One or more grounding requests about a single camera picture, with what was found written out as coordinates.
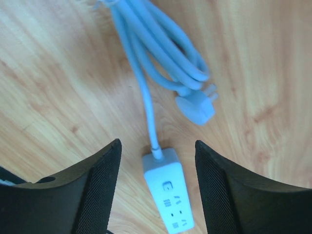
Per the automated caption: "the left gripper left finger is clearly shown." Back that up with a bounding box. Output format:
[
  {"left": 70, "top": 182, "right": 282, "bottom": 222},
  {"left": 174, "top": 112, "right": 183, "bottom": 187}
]
[{"left": 0, "top": 139, "right": 122, "bottom": 234}]

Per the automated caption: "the light blue power strip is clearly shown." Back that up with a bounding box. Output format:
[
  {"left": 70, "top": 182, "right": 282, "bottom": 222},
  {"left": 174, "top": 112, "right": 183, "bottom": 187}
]
[{"left": 96, "top": 0, "right": 218, "bottom": 234}]

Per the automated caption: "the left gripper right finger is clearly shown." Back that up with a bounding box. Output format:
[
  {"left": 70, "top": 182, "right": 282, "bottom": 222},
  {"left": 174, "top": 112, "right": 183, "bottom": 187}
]
[{"left": 195, "top": 140, "right": 312, "bottom": 234}]

